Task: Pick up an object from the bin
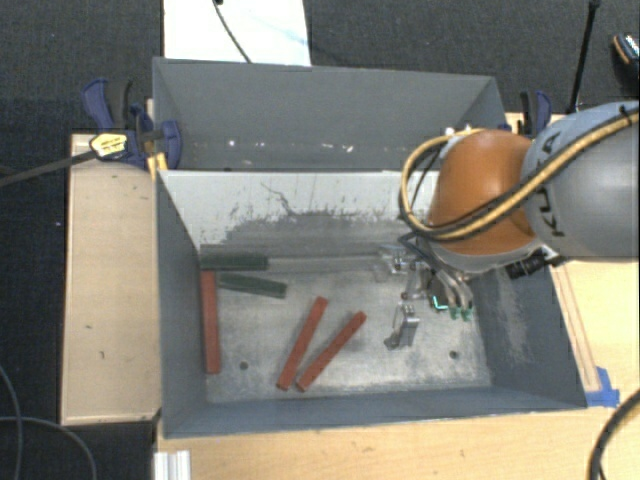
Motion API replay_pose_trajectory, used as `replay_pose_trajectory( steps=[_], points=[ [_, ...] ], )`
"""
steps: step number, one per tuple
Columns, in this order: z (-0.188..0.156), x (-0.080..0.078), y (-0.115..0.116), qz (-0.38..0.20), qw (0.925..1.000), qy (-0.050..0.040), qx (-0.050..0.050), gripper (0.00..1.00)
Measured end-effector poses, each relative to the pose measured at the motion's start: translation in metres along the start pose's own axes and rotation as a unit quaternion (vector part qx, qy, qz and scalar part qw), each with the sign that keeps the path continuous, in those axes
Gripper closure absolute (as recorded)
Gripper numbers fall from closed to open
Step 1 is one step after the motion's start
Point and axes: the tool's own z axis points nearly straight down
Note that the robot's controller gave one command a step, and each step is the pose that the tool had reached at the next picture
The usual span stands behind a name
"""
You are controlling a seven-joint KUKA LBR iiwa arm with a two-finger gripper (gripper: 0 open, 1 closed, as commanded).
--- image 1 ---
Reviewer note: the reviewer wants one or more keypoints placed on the dark green flat block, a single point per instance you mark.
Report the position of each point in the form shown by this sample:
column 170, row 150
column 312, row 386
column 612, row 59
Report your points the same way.
column 255, row 285
column 235, row 261

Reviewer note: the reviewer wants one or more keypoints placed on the black cylinder on white bracket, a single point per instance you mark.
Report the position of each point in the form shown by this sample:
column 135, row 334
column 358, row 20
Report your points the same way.
column 525, row 266

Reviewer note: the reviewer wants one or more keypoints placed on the grey metal bin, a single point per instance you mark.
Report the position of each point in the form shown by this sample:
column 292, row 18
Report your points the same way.
column 310, row 118

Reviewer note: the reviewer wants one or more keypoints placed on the red-brown flat block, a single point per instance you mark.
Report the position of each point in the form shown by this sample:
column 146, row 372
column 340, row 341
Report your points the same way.
column 211, row 323
column 303, row 343
column 331, row 351

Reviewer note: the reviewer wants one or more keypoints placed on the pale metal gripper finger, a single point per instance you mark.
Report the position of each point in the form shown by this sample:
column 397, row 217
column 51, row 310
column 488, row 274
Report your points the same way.
column 399, row 263
column 408, row 328

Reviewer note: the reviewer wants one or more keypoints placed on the pale wood board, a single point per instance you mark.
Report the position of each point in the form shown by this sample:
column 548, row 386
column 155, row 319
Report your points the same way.
column 110, row 278

